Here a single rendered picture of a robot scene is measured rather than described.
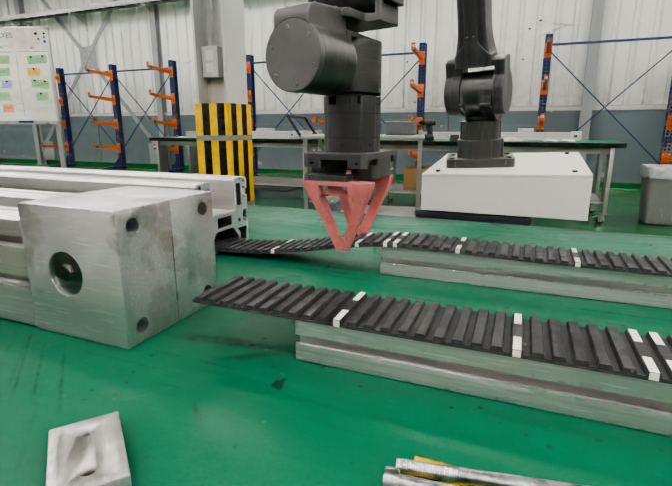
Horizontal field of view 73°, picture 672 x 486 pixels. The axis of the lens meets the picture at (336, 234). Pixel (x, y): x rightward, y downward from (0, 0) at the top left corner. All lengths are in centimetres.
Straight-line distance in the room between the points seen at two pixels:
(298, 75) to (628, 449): 33
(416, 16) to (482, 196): 758
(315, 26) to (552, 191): 53
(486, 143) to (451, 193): 12
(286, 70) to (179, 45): 1019
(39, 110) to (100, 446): 589
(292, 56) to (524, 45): 766
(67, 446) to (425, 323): 19
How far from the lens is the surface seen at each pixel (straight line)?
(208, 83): 396
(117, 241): 32
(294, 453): 23
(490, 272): 46
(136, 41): 1132
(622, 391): 28
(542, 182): 81
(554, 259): 44
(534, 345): 27
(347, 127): 45
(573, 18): 808
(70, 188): 65
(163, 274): 36
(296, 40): 40
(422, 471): 22
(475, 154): 88
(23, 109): 619
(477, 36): 85
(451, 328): 28
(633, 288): 47
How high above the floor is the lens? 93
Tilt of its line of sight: 13 degrees down
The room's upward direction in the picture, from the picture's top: straight up
